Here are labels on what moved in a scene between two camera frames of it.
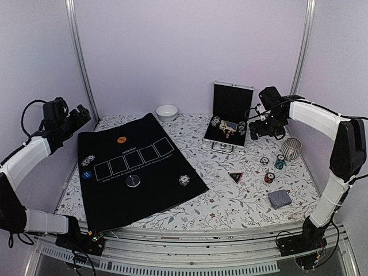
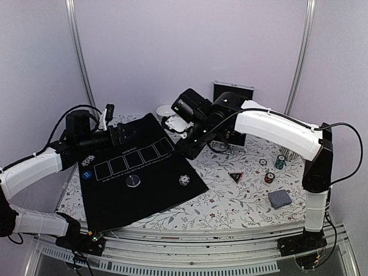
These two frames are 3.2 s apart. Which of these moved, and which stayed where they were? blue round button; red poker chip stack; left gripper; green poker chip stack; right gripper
Moved: left gripper; right gripper
Stayed: green poker chip stack; blue round button; red poker chip stack
